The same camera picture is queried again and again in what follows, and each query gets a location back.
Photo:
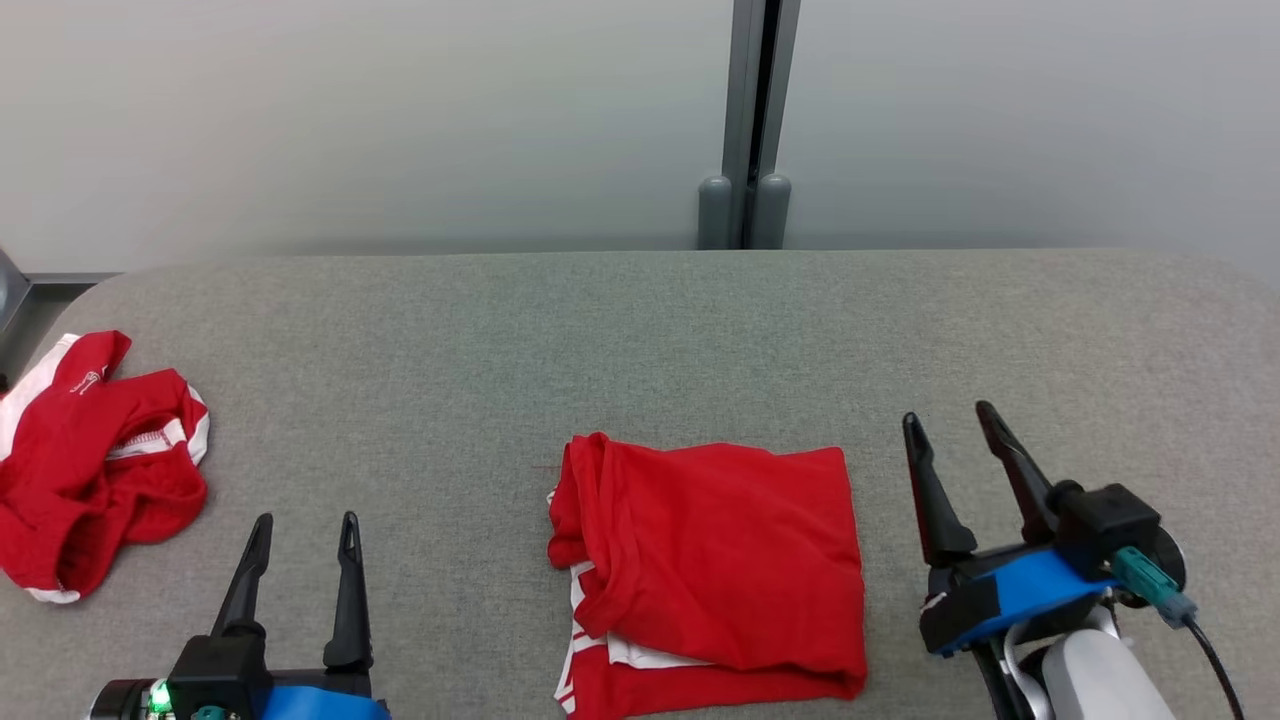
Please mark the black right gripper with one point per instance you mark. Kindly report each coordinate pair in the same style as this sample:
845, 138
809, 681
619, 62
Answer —
960, 610

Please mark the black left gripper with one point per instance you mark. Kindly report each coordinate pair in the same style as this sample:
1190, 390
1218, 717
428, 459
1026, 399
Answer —
320, 678

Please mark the red shorts with white stripe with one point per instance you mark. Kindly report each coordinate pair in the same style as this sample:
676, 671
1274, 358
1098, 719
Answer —
100, 470

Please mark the red jersey with white trim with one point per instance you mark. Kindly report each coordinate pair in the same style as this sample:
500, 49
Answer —
720, 550

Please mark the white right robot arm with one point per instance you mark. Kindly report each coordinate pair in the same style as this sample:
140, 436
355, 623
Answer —
1100, 670

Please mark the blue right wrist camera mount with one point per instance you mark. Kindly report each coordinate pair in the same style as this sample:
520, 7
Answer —
1040, 590

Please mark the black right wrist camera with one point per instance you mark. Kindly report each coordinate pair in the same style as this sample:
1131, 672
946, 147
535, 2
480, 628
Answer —
1105, 525

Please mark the grey rounded post foot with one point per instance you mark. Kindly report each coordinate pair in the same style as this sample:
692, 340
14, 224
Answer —
770, 212
715, 215

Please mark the grey partition base rail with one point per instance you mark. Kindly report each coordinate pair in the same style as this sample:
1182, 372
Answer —
75, 279

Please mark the grey end post foot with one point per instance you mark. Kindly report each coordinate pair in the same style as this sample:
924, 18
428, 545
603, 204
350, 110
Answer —
10, 290

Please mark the grey metal partition post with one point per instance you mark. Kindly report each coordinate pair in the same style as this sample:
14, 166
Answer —
742, 100

